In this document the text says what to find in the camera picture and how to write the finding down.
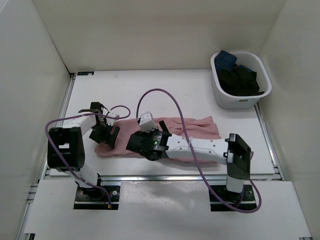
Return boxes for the black label sticker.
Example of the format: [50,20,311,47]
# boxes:
[77,71,95,76]

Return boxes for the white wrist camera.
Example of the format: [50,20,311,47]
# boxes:
[104,111,120,126]
[138,111,158,133]

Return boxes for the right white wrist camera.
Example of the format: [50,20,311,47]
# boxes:
[138,111,158,133]

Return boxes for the pink trousers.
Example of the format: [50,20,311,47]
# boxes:
[94,116,221,158]

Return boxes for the black garment in basket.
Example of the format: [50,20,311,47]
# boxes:
[217,67,265,97]

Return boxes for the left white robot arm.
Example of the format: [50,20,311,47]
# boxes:
[46,102,120,200]

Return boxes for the white plastic laundry basket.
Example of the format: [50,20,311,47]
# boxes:
[210,50,272,109]

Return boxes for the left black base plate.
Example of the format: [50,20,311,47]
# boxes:
[73,185,121,210]

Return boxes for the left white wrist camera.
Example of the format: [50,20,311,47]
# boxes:
[104,111,120,126]

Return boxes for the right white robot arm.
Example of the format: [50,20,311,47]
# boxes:
[126,121,252,200]

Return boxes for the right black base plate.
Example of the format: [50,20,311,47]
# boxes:
[209,184,257,212]

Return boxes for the dark blue folded garment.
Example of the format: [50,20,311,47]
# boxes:
[214,50,253,72]

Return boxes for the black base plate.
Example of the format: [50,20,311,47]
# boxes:
[209,184,257,212]
[73,185,121,210]

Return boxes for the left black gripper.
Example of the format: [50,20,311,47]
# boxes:
[89,120,120,148]

